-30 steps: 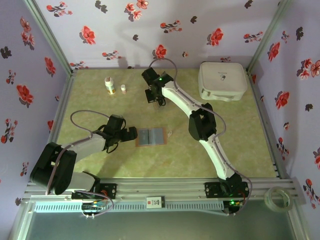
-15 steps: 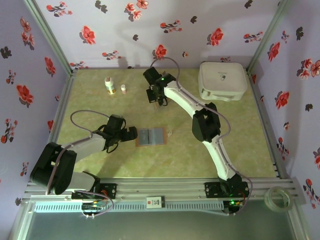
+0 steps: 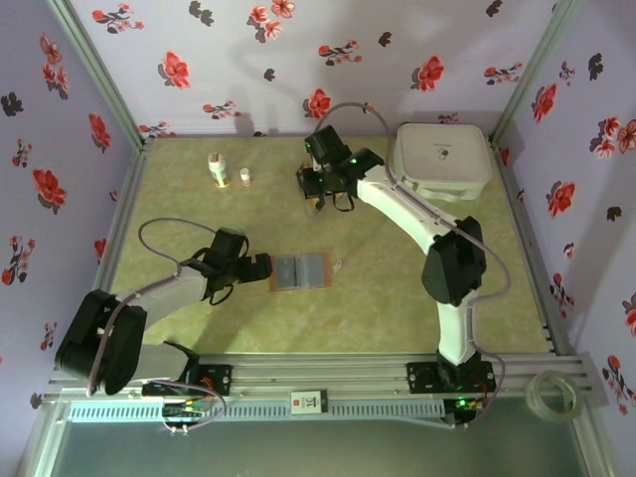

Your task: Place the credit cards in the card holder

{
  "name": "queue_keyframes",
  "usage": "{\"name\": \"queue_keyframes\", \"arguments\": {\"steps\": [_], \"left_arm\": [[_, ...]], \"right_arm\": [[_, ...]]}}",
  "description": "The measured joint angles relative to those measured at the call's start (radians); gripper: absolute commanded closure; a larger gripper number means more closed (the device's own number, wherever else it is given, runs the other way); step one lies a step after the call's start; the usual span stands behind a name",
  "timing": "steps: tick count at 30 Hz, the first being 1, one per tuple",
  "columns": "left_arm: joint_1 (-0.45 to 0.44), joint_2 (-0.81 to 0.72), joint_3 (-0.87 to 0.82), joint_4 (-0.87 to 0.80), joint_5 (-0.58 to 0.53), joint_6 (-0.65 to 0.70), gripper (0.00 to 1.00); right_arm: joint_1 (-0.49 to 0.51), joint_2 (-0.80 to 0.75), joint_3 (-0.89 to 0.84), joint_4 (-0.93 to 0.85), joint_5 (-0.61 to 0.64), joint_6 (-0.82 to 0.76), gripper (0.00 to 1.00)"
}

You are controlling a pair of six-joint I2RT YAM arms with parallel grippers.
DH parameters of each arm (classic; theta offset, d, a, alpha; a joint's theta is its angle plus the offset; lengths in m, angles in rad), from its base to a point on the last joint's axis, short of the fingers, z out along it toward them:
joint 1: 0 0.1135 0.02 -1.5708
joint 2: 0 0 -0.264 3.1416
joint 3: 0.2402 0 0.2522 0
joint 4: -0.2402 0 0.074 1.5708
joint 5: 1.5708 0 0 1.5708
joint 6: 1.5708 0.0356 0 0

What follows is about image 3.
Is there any red white label card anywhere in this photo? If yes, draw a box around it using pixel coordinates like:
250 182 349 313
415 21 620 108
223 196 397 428
289 390 329 416

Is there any large white pill bottle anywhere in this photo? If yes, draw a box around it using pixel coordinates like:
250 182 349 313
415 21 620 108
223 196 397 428
207 152 233 190

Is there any white zippered case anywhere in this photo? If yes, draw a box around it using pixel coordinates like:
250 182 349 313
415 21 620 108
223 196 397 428
394 122 494 203

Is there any small controller board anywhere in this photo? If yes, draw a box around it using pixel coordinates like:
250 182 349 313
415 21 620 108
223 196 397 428
161 400 213 436
443 395 486 429

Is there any clear tape roll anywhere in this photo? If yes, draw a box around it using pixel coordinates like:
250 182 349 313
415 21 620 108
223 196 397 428
525 370 584 424

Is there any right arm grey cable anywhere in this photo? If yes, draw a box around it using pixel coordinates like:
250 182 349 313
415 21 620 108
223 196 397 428
315 101 513 431

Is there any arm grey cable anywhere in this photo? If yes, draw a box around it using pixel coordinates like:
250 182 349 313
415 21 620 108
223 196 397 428
86 218 228 432
315 101 513 431

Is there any left arm grey cable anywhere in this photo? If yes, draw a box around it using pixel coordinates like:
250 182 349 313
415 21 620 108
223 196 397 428
86 218 228 432

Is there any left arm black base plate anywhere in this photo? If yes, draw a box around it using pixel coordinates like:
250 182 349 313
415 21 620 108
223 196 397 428
142 364 234 398

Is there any aluminium table side rail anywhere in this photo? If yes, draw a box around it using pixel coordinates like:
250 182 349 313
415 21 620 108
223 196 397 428
79 136 156 362
489 134 567 358

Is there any long aluminium frame rail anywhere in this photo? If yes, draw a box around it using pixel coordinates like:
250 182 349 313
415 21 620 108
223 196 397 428
42 351 610 406

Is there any white slotted cable duct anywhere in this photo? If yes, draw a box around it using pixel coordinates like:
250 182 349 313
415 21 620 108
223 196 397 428
66 399 447 424

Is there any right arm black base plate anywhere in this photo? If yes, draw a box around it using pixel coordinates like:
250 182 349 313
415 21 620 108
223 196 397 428
405 360 497 397

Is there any aluminium corner post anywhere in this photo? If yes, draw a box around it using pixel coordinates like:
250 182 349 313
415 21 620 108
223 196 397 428
489 0 582 145
44 0 150 148

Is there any short aluminium floor rail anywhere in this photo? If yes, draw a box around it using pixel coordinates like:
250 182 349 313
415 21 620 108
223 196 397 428
19 401 71 477
570 397 620 477

